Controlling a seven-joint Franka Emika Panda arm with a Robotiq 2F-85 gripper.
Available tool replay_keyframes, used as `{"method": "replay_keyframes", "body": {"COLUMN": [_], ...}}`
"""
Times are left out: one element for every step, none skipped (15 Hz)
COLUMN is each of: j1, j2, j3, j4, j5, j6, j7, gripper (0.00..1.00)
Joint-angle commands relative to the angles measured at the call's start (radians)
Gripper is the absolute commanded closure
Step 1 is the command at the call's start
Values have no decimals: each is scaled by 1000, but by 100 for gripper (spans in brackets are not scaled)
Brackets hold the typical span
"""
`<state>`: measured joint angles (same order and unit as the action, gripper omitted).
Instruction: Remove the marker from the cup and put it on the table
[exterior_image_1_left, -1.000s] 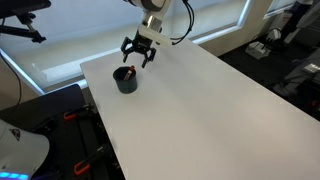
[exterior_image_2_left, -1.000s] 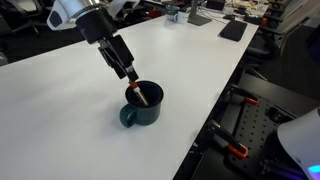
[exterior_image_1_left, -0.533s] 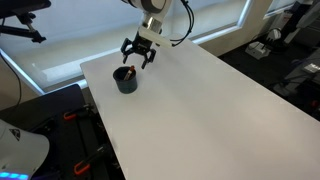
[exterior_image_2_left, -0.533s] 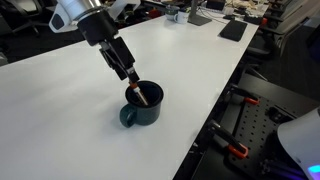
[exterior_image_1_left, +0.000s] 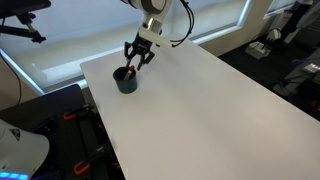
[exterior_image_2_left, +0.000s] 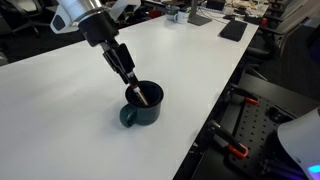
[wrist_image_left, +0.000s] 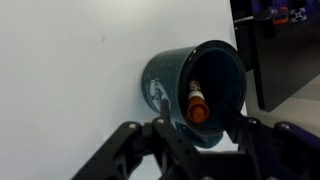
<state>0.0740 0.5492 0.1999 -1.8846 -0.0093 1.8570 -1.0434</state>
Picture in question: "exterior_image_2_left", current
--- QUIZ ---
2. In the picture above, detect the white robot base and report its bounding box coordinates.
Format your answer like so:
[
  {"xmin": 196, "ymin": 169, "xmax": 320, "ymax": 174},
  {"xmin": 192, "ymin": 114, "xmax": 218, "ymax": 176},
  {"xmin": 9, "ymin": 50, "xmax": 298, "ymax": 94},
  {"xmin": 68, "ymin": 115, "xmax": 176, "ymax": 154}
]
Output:
[{"xmin": 276, "ymin": 106, "xmax": 320, "ymax": 180}]

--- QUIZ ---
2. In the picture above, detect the red object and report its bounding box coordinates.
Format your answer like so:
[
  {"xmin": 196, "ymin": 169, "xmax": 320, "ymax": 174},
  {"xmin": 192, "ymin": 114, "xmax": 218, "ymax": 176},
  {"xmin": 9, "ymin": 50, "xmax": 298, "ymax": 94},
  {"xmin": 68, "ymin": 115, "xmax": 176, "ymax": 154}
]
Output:
[{"xmin": 147, "ymin": 7, "xmax": 163, "ymax": 20}]

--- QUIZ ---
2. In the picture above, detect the black keyboard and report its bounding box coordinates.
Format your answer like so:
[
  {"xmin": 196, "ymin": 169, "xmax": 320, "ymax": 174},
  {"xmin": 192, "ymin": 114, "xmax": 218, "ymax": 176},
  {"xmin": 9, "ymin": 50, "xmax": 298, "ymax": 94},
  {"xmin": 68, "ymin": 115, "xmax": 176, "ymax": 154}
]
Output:
[{"xmin": 218, "ymin": 19, "xmax": 249, "ymax": 43}]

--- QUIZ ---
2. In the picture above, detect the black perforated mounting board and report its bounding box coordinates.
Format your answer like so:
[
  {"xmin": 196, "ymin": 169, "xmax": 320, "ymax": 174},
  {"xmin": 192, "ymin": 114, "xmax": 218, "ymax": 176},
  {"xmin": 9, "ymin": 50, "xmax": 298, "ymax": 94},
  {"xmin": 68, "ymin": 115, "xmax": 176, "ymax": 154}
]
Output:
[{"xmin": 191, "ymin": 94, "xmax": 313, "ymax": 180}]

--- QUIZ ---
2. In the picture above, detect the gray monitor stand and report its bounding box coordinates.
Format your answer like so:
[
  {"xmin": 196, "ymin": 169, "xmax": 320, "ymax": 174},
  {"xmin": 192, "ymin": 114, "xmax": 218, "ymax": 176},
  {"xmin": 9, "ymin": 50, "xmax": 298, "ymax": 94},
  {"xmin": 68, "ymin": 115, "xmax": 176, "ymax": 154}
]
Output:
[{"xmin": 187, "ymin": 0, "xmax": 213, "ymax": 27}]

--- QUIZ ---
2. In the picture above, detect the dark green enamel mug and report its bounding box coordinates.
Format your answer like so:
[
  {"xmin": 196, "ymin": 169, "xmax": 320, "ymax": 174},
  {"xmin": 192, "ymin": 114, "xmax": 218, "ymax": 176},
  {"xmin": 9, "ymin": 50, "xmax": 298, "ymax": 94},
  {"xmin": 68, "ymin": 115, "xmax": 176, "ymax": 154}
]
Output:
[{"xmin": 118, "ymin": 79, "xmax": 165, "ymax": 129}]

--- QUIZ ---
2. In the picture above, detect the white mug with logo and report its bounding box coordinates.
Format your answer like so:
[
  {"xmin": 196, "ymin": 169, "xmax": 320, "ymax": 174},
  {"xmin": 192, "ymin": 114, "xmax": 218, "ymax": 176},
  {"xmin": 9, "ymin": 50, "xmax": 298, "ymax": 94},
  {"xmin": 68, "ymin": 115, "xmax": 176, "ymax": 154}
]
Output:
[{"xmin": 173, "ymin": 10, "xmax": 190, "ymax": 25}]

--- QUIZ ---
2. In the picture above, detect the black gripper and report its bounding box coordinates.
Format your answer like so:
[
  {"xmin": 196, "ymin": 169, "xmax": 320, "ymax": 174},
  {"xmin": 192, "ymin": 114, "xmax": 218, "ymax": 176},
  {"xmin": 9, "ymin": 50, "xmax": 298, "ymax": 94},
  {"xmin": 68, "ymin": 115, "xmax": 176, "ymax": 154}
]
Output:
[{"xmin": 78, "ymin": 11, "xmax": 139, "ymax": 85}]

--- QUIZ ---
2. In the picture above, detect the white marker with orange cap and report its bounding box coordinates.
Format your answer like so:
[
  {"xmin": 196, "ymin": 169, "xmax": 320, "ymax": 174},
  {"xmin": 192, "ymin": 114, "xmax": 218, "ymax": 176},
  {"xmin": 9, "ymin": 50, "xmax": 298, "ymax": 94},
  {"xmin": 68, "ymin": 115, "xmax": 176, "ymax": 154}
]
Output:
[{"xmin": 129, "ymin": 75, "xmax": 150, "ymax": 107}]

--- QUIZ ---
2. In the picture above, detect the black clamp with orange handle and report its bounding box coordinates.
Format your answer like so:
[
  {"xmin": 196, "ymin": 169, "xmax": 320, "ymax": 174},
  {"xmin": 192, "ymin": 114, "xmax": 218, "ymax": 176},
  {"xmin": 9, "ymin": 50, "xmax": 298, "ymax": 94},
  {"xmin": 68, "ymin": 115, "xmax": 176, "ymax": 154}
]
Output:
[
  {"xmin": 206, "ymin": 120, "xmax": 250, "ymax": 160},
  {"xmin": 223, "ymin": 84, "xmax": 261, "ymax": 107}
]

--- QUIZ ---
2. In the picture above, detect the office chair with gray back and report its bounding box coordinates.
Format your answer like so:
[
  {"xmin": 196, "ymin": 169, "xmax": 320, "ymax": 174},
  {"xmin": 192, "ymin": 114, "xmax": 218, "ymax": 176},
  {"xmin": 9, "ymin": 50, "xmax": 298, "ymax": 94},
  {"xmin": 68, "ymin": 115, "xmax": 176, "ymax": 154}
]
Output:
[{"xmin": 0, "ymin": 0, "xmax": 56, "ymax": 36}]

